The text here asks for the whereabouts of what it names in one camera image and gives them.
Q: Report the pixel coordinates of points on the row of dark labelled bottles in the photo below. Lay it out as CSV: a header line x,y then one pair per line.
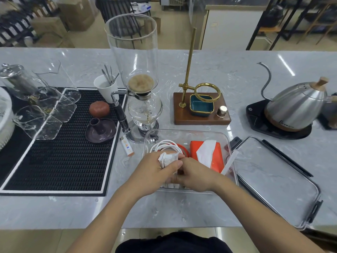
x,y
15,27

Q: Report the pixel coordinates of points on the person's right hand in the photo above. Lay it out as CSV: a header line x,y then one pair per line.
x,y
200,176

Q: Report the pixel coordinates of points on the large cardboard box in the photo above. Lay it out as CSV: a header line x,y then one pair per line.
x,y
77,14

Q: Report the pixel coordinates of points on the white counter cabinet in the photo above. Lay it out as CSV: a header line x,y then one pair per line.
x,y
231,31

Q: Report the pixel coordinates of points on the purple saucer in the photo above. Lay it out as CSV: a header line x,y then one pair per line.
x,y
106,135

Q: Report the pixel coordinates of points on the orange tissue pack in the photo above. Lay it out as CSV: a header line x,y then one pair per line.
x,y
218,158

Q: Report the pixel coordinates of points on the brown round clay lid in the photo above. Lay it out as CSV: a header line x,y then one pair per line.
x,y
99,109

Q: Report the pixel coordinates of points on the person's left forearm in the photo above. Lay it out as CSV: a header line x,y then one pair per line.
x,y
105,223

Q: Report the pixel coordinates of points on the person's black clothing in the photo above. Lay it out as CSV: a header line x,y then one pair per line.
x,y
173,245

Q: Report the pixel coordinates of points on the person's right forearm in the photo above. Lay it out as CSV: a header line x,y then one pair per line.
x,y
263,223

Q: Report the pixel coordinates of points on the glass siphon coffee maker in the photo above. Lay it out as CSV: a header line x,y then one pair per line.
x,y
131,50

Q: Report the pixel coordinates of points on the glass teapot with metal lid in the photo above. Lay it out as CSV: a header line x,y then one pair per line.
x,y
19,81

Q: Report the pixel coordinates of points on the brown paper bag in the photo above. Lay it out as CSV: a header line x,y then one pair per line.
x,y
157,24
148,25

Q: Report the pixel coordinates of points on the black rubber bar mat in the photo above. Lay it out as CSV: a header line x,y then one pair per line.
x,y
65,165

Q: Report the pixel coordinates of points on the teal square dish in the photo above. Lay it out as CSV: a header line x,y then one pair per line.
x,y
201,106

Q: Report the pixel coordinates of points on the clear container lid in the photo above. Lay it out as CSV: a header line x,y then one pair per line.
x,y
276,179

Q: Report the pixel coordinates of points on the small purple cup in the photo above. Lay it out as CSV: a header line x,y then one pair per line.
x,y
95,126

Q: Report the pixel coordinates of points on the tall clear glass pitcher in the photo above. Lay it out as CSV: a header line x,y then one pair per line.
x,y
72,95

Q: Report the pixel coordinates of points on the dark slatted chair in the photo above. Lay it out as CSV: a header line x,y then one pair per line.
x,y
112,9

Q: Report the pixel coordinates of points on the white orange lighter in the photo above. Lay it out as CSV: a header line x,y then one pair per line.
x,y
127,146

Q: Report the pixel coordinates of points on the person's left hand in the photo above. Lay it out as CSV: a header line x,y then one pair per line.
x,y
150,176

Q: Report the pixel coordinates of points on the wooden brass pour-over stand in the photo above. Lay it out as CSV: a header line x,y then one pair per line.
x,y
183,118

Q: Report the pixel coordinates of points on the white appliance unit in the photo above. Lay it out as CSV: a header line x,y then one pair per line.
x,y
172,2

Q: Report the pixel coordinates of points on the black kettle base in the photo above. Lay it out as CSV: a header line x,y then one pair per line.
x,y
254,118

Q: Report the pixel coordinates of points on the clear plastic container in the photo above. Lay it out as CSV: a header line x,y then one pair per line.
x,y
171,134

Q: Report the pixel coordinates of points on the clear glass pitcher gold trim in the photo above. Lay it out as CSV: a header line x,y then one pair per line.
x,y
59,109

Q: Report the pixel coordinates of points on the black bag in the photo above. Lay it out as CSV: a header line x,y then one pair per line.
x,y
272,15

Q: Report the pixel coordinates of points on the round side table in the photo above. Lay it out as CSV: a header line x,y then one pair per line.
x,y
142,8

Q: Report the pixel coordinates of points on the steel gooseneck kettle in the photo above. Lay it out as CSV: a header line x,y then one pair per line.
x,y
295,110

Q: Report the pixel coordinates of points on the white ceramic cup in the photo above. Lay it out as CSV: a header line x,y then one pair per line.
x,y
104,93

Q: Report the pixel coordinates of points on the white plastic basket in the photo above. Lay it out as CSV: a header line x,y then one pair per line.
x,y
5,129

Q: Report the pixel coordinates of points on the dark wooden chair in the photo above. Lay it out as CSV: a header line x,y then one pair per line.
x,y
321,238

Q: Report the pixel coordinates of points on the small metal cylinder cap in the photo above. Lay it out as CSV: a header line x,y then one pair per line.
x,y
222,111

